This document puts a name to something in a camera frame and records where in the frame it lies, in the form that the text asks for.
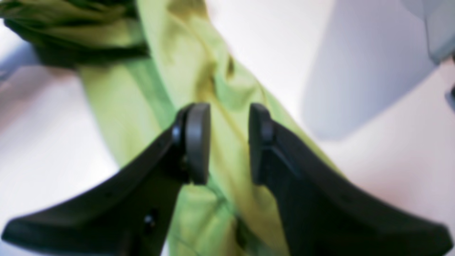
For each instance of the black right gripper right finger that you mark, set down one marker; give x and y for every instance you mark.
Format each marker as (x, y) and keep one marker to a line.
(323, 214)

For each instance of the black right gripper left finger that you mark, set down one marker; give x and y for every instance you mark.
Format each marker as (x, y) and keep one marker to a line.
(129, 214)

